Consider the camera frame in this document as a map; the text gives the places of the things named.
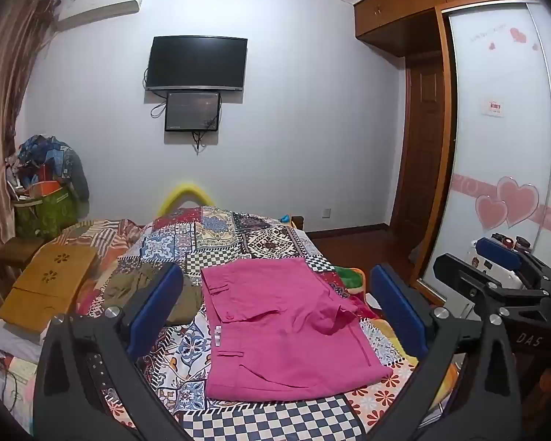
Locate olive green garment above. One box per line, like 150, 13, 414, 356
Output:
102, 267, 205, 325

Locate white air conditioner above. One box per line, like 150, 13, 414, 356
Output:
55, 0, 147, 23

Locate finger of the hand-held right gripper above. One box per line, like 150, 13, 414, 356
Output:
433, 252, 551, 314
476, 237, 551, 286

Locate green shopping bag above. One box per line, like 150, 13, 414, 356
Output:
14, 183, 80, 240

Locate white hard-shell suitcase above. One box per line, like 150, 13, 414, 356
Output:
454, 234, 529, 320

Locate black monitor cables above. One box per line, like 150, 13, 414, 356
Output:
142, 68, 223, 153

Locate brown wooden door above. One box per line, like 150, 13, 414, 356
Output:
389, 54, 447, 240

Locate pile of clothes and bags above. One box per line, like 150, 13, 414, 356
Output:
6, 135, 90, 203

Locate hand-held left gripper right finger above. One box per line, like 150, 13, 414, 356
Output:
371, 263, 522, 441

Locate small black wall monitor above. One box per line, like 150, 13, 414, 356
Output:
164, 91, 221, 132

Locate striped brown curtain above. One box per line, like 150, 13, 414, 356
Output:
0, 0, 58, 313

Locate bamboo lap desk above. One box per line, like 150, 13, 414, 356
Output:
0, 241, 101, 334

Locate wall-mounted black television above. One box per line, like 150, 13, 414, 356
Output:
145, 35, 248, 92

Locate pink pants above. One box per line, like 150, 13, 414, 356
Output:
200, 257, 394, 401

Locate wooden wardrobe with heart doors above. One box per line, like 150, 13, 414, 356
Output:
353, 0, 551, 345

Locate small items on suitcase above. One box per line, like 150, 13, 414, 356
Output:
492, 233, 531, 251

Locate yellow foam bed guard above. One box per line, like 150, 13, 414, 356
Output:
157, 182, 216, 218

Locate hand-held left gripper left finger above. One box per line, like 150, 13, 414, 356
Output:
34, 263, 185, 441

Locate green and red fleece blanket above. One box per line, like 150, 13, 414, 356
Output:
335, 265, 369, 295

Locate small wooden stool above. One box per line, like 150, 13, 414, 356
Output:
0, 236, 45, 268

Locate patchwork printed bedspread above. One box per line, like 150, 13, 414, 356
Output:
71, 206, 460, 441

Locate folded white bedding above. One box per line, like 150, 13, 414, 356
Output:
0, 318, 44, 365

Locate striped orange cloth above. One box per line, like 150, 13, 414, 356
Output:
50, 218, 145, 262

